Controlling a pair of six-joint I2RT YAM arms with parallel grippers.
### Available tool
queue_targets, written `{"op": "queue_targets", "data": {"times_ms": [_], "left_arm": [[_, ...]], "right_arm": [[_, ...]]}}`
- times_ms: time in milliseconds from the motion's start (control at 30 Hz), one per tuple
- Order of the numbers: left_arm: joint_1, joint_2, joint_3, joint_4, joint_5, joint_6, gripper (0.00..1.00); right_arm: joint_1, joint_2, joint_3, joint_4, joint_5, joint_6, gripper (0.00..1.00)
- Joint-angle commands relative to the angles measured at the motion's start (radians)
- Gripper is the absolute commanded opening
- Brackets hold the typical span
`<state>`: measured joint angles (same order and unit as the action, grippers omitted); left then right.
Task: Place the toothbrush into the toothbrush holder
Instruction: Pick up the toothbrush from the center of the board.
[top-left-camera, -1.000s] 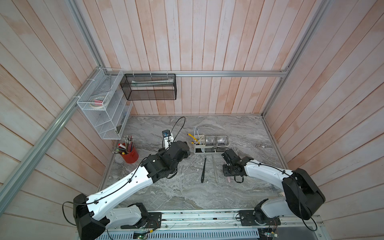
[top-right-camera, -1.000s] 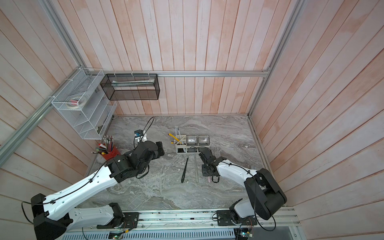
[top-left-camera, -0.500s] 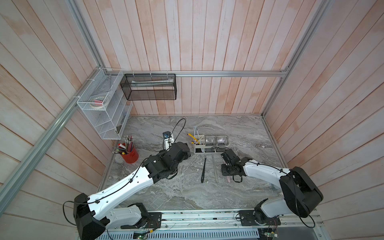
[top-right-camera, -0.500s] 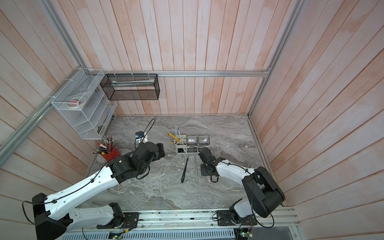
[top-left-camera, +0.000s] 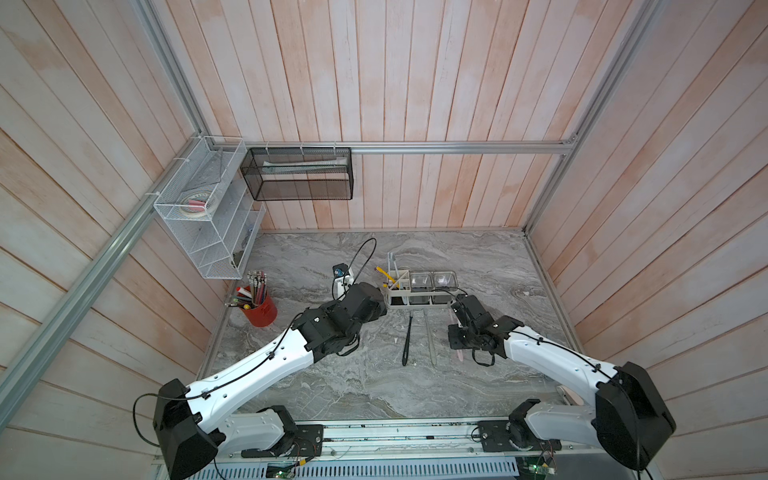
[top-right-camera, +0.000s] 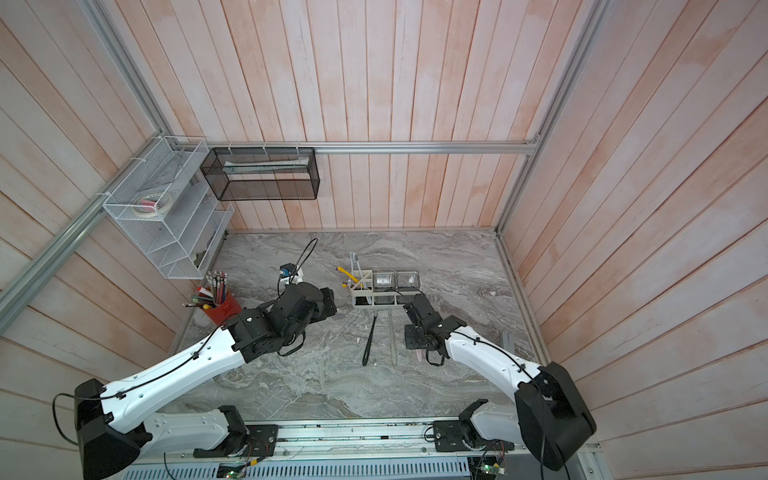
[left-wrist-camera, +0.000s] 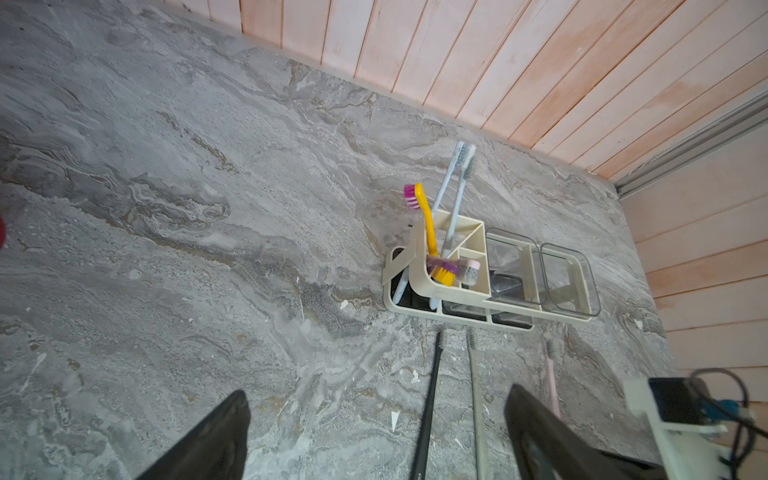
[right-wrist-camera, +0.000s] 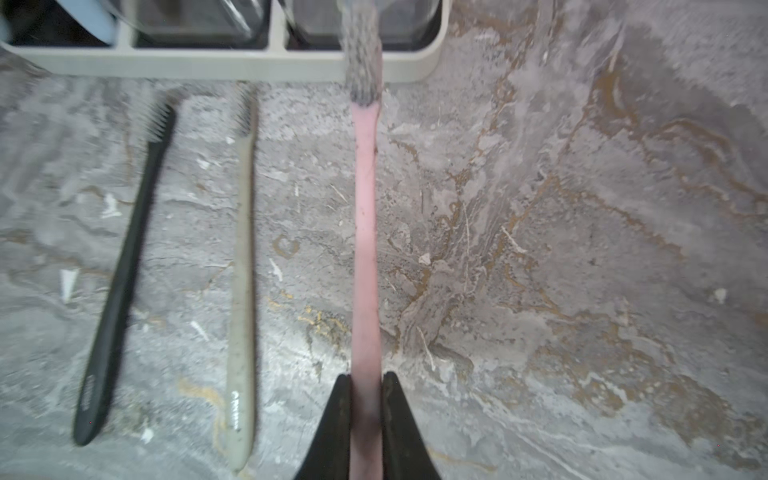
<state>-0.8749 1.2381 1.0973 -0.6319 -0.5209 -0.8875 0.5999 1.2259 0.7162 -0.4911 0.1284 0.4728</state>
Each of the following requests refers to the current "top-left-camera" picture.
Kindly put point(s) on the black toothbrush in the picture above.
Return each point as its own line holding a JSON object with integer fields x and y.
{"x": 407, "y": 342}

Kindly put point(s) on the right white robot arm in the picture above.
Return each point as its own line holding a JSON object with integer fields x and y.
{"x": 622, "y": 411}

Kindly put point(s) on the red pencil cup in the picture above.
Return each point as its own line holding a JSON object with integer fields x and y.
{"x": 262, "y": 315}

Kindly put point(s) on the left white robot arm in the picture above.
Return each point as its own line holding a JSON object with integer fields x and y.
{"x": 195, "y": 423}

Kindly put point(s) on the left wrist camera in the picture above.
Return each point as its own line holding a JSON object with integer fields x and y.
{"x": 343, "y": 279}

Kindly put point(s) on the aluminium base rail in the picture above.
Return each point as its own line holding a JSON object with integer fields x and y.
{"x": 448, "y": 448}

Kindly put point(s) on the pink eraser block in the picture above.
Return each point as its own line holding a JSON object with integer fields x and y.
{"x": 569, "y": 396}

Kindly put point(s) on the white wire mesh shelf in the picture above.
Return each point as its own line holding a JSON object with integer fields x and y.
{"x": 218, "y": 245}

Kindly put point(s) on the grey green toothbrush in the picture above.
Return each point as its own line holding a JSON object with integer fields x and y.
{"x": 430, "y": 340}

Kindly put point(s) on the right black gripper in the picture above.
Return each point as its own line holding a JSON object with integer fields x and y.
{"x": 452, "y": 331}

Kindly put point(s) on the black wire mesh basket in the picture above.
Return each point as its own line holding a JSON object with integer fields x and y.
{"x": 299, "y": 173}

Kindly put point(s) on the pale blue toothbrush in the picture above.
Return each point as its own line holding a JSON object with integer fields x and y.
{"x": 391, "y": 267}

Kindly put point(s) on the yellow toothbrush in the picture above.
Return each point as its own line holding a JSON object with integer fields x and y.
{"x": 387, "y": 276}

